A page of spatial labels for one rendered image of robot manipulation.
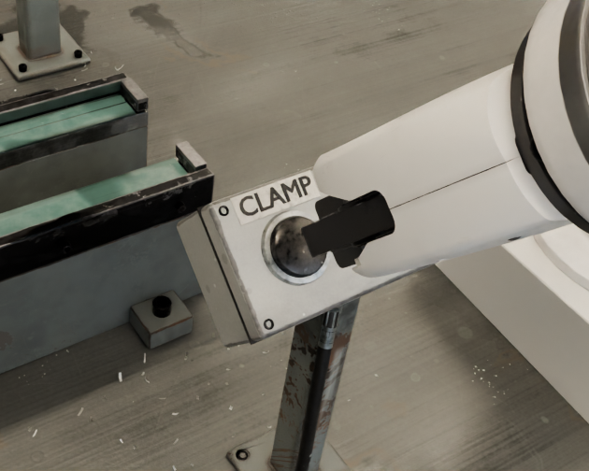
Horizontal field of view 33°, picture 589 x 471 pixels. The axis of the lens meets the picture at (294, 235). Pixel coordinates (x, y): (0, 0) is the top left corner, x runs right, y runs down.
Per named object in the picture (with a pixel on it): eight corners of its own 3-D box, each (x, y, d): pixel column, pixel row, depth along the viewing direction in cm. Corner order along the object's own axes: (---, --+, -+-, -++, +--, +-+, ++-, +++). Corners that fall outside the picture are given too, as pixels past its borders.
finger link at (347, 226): (485, 150, 31) (508, 146, 36) (272, 237, 34) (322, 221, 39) (499, 185, 31) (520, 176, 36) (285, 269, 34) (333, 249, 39)
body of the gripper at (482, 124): (708, -48, 31) (488, 73, 41) (466, 22, 26) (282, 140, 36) (799, 177, 31) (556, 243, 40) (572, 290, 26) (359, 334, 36)
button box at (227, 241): (222, 350, 51) (265, 341, 46) (171, 222, 51) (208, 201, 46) (466, 243, 59) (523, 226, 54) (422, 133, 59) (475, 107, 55)
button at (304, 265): (273, 289, 48) (289, 284, 47) (251, 233, 48) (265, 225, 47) (323, 268, 50) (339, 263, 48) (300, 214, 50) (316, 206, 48)
